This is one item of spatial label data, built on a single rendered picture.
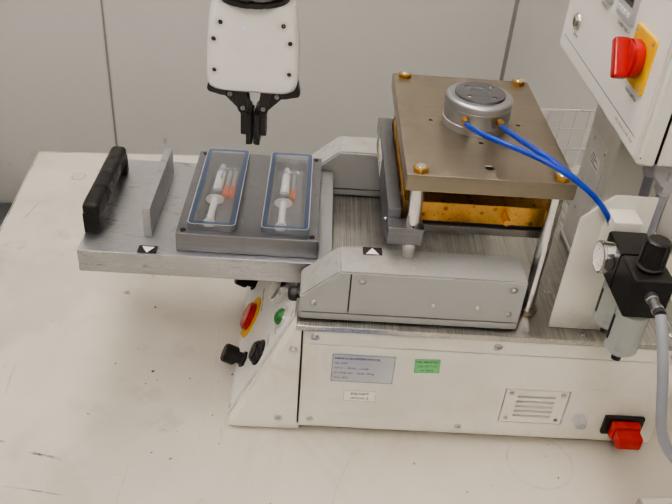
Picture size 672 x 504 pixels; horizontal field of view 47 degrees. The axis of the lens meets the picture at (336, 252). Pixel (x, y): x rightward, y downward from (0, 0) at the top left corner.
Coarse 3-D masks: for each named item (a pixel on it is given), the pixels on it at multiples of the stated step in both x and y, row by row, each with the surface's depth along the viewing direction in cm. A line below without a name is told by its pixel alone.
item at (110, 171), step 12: (108, 156) 99; (120, 156) 100; (108, 168) 97; (120, 168) 99; (96, 180) 94; (108, 180) 95; (96, 192) 92; (108, 192) 94; (84, 204) 90; (96, 204) 90; (84, 216) 91; (96, 216) 91; (84, 228) 92; (96, 228) 92
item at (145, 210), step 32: (128, 160) 107; (160, 160) 99; (128, 192) 100; (160, 192) 96; (128, 224) 94; (160, 224) 95; (320, 224) 97; (96, 256) 90; (128, 256) 90; (160, 256) 90; (192, 256) 90; (224, 256) 90; (256, 256) 91; (320, 256) 91
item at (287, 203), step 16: (272, 160) 103; (288, 160) 103; (304, 160) 103; (272, 176) 99; (288, 176) 99; (304, 176) 100; (272, 192) 96; (288, 192) 96; (304, 192) 96; (272, 208) 93; (288, 208) 93; (304, 208) 93; (272, 224) 90; (288, 224) 90; (304, 224) 91
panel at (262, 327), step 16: (256, 288) 114; (272, 304) 101; (288, 304) 94; (256, 320) 106; (272, 320) 98; (288, 320) 91; (240, 336) 111; (256, 336) 102; (272, 336) 94; (240, 368) 103; (256, 368) 95; (240, 384) 99
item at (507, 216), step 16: (400, 160) 93; (400, 176) 91; (400, 192) 89; (432, 192) 88; (432, 208) 87; (448, 208) 87; (464, 208) 87; (480, 208) 87; (496, 208) 87; (512, 208) 87; (528, 208) 87; (544, 208) 87; (432, 224) 88; (448, 224) 88; (464, 224) 88; (480, 224) 88; (496, 224) 88; (512, 224) 88; (528, 224) 88
